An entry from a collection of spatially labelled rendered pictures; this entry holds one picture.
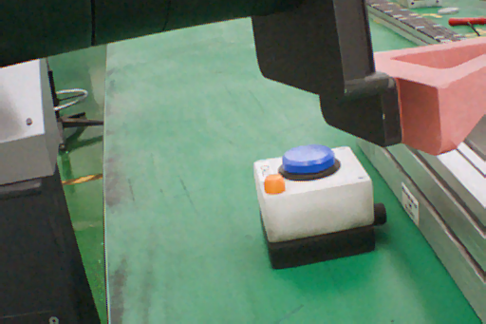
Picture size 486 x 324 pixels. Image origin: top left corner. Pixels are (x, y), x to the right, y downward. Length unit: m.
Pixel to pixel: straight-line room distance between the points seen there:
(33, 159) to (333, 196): 0.42
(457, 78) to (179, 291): 0.37
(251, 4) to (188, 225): 0.46
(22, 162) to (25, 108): 0.06
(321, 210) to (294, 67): 0.32
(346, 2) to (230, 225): 0.46
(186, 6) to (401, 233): 0.41
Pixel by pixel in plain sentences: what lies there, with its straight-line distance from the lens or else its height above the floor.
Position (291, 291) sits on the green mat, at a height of 0.78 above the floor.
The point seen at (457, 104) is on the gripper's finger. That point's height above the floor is 0.98.
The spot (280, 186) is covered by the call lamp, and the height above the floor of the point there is 0.84.
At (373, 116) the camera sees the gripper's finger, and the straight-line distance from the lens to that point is 0.21.
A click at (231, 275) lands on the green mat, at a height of 0.78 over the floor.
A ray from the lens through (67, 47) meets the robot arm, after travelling 0.18.
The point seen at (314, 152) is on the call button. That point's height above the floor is 0.85.
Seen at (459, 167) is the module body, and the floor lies 0.86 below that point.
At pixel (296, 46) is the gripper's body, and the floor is 1.00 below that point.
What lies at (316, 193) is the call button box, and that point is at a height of 0.84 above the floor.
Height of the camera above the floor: 1.04
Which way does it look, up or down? 18 degrees down
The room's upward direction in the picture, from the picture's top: 8 degrees counter-clockwise
